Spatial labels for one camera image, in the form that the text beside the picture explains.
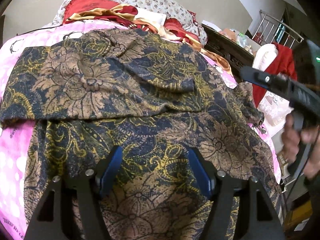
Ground brown floral patterned garment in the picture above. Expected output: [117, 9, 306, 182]
[0, 28, 283, 240]

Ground person's right hand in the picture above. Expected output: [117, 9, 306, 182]
[281, 113, 320, 181]

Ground white chair with lace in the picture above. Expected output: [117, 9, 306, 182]
[252, 43, 292, 137]

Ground red cloth on chair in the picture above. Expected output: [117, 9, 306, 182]
[253, 43, 297, 107]

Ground dark carved wooden headboard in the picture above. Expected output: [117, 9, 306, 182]
[202, 25, 254, 82]

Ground pink penguin fleece blanket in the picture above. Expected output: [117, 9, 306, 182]
[0, 19, 278, 238]

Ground white paper on bed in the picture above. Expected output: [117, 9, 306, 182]
[135, 8, 167, 27]

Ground floral white quilt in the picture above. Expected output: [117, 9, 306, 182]
[52, 0, 208, 46]

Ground red and gold blanket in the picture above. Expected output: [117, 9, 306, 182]
[62, 0, 232, 74]

